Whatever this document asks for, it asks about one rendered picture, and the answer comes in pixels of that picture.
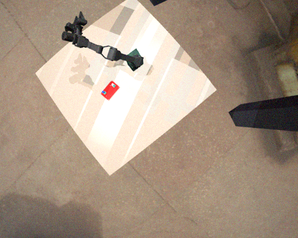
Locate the red circuit board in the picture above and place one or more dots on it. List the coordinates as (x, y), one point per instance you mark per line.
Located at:
(110, 90)

